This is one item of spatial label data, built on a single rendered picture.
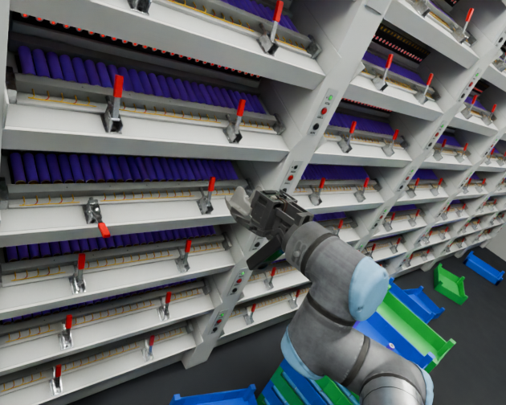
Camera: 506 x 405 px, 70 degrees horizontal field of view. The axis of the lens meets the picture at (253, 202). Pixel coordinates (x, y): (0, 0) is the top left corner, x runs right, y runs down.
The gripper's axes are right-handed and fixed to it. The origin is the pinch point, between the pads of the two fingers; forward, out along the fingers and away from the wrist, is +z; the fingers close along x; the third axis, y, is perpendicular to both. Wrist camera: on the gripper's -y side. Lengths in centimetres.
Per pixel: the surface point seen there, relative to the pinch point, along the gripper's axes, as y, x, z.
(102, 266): -23.9, 20.6, 15.5
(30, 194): -3.1, 36.9, 12.9
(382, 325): -35, -55, -23
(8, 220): -6.8, 40.4, 10.2
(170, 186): -2.2, 8.4, 13.3
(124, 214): -7.1, 20.0, 9.7
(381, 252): -46, -131, 16
